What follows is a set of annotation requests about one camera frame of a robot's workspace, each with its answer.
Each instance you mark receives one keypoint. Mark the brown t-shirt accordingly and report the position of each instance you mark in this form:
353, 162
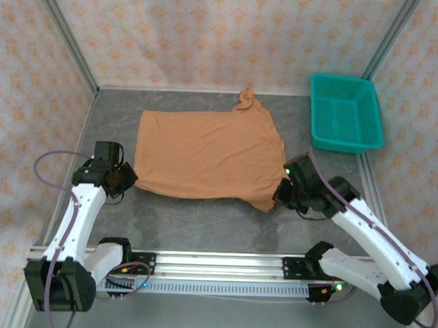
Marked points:
205, 152

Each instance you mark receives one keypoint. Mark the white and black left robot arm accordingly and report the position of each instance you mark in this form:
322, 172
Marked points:
84, 209

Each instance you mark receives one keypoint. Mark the teal plastic mesh basket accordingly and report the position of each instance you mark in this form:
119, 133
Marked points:
343, 114

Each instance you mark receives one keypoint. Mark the black controller board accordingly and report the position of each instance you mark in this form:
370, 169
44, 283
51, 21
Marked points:
322, 293

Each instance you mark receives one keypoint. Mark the aluminium table edge rail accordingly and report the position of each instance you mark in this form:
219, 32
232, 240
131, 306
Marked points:
89, 112
171, 89
363, 162

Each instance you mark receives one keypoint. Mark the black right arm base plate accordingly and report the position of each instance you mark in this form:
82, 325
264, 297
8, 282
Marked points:
291, 269

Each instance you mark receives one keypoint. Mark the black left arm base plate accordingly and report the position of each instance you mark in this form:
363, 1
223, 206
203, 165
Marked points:
145, 264

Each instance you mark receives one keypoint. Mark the aluminium mounting rail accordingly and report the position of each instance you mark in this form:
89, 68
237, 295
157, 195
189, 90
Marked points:
219, 266

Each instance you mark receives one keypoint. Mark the aluminium frame post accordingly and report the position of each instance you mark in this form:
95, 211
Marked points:
65, 32
393, 33

